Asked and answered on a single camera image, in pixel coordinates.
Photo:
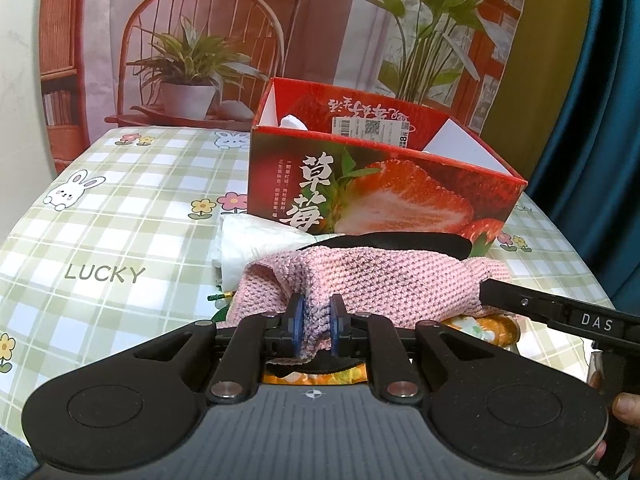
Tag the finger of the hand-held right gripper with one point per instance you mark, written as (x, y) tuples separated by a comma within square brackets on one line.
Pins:
[(520, 301)]

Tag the small green stick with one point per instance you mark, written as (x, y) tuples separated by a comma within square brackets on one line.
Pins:
[(220, 298)]

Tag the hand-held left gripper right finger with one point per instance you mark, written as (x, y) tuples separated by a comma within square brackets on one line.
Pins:
[(335, 327)]

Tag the orange patterned snack packet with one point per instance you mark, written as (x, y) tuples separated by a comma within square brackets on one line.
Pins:
[(492, 331)]

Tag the white plastic bag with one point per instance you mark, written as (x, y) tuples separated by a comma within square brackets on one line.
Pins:
[(250, 245)]

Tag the red strawberry print cardboard box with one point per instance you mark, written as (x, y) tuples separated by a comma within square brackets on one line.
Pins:
[(400, 195)]

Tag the white crumpled tissue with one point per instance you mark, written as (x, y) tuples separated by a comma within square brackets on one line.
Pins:
[(292, 122)]

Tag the pink knitted cloth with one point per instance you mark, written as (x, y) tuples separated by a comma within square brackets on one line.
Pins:
[(395, 280)]

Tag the person's right hand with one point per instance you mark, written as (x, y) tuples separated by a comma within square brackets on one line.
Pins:
[(627, 407)]

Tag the printed room scene backdrop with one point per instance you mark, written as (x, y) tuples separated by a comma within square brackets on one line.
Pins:
[(325, 35)]

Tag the olive yellow curtain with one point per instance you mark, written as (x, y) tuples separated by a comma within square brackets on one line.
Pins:
[(550, 35)]

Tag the black cloth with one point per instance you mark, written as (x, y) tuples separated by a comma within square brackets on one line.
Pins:
[(400, 241)]

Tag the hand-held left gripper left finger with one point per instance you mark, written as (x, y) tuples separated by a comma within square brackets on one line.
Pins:
[(295, 327)]

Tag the blue curtain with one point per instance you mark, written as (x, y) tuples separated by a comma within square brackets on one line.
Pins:
[(600, 110)]

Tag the green checked tablecloth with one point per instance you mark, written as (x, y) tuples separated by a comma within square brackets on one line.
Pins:
[(125, 210)]

